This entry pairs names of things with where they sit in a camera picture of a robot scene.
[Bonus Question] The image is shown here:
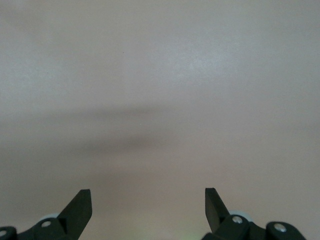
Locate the brown table cover mat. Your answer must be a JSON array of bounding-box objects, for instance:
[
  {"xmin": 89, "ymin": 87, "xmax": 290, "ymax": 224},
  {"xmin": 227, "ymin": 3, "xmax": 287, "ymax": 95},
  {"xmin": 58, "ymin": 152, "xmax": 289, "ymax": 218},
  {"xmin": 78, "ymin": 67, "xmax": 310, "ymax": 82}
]
[{"xmin": 0, "ymin": 0, "xmax": 320, "ymax": 240}]

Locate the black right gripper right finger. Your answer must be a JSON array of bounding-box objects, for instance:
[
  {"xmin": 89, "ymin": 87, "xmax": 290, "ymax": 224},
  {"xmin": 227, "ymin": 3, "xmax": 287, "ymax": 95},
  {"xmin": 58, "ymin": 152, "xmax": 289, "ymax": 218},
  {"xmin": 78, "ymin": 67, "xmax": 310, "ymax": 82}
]
[{"xmin": 201, "ymin": 187, "xmax": 266, "ymax": 240}]

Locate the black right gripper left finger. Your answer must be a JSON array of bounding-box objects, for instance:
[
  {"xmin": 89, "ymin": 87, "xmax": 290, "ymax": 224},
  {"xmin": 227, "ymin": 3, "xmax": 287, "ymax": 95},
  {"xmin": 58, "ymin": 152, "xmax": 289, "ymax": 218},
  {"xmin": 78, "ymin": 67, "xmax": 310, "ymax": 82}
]
[{"xmin": 17, "ymin": 189, "xmax": 94, "ymax": 240}]

